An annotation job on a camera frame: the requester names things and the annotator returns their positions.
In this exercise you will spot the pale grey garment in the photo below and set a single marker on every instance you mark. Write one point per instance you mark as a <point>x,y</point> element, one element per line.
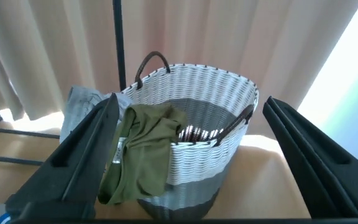
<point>79,105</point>

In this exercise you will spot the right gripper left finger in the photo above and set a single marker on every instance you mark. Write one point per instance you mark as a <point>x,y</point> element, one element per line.
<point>73,174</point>

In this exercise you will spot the white laundry basket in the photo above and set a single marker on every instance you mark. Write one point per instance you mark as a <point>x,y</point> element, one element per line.
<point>197,84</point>

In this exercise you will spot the black clothes rack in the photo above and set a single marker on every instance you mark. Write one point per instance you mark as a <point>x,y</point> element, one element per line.
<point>119,46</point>

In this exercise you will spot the green printed sleeveless shirt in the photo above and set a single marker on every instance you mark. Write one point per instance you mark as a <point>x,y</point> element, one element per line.
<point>145,149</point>

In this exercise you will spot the beige curtain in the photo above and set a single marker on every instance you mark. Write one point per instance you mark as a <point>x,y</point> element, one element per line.
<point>228,31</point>

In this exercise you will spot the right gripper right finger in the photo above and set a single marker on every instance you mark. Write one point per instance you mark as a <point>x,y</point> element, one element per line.
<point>337,174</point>

